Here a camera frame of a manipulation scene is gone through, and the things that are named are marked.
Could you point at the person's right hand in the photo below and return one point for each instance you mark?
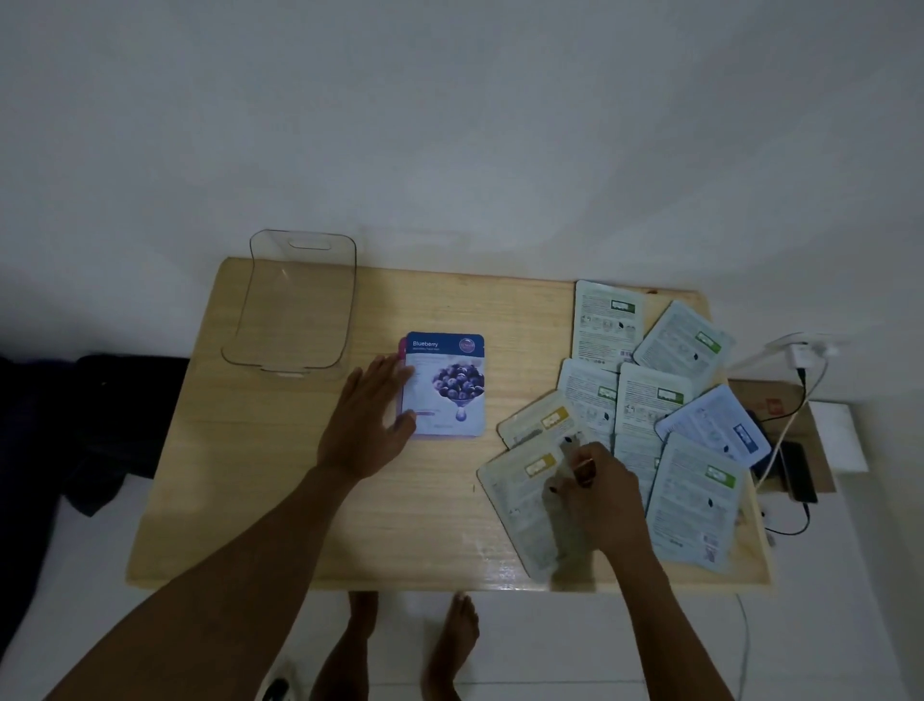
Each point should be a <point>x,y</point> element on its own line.
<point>606,502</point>

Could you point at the person's left hand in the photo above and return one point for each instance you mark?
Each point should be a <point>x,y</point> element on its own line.
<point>364,422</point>

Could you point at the person's left thumb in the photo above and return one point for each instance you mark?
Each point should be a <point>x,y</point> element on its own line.
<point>404,432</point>

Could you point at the person's right fingers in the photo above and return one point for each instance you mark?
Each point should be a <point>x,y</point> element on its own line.
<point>574,469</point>

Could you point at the yellow label mask packet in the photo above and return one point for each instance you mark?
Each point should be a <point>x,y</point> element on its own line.
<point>516,498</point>

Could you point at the blue fruit print mask packet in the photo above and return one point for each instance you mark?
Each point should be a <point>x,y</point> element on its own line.
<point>451,383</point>

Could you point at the person's right forearm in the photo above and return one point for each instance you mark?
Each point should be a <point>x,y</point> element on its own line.
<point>668,628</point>

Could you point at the person's left forearm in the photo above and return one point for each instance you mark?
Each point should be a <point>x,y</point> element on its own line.
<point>216,585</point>

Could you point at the pile of white mask sachets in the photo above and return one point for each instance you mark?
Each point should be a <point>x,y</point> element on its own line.
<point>650,397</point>

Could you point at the clear plastic bin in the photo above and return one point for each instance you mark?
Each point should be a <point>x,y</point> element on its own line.
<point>296,303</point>

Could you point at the brown cardboard box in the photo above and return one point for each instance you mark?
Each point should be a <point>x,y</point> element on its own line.
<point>772,404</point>

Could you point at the person's right foot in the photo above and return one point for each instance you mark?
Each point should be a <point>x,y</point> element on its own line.
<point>451,643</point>

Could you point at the black phone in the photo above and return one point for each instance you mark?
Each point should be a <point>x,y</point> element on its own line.
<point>798,471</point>

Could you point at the white paper sheet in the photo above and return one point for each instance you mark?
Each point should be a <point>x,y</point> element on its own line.
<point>837,437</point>

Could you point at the dark clothing heap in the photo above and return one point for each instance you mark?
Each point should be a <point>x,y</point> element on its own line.
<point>79,426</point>

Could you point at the white wall charger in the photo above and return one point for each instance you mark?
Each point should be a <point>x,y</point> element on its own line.
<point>798,349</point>

